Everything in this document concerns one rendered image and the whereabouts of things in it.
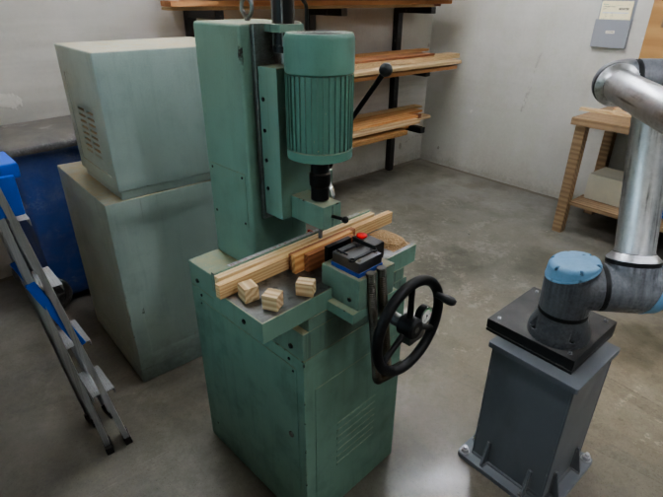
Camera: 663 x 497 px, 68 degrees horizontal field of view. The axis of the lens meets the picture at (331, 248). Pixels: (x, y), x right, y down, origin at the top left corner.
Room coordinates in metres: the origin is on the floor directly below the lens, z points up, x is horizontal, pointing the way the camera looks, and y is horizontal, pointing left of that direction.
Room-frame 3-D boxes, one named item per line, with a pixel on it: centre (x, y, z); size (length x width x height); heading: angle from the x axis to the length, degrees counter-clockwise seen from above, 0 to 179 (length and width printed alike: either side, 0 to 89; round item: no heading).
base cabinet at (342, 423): (1.38, 0.12, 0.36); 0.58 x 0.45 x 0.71; 45
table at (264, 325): (1.19, -0.01, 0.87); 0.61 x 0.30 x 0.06; 135
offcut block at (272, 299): (1.01, 0.14, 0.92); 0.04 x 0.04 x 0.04; 71
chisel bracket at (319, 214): (1.31, 0.05, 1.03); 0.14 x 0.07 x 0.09; 45
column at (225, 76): (1.50, 0.24, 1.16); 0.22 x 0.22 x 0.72; 45
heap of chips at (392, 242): (1.38, -0.17, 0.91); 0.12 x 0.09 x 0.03; 45
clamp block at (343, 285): (1.13, -0.07, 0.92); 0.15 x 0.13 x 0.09; 135
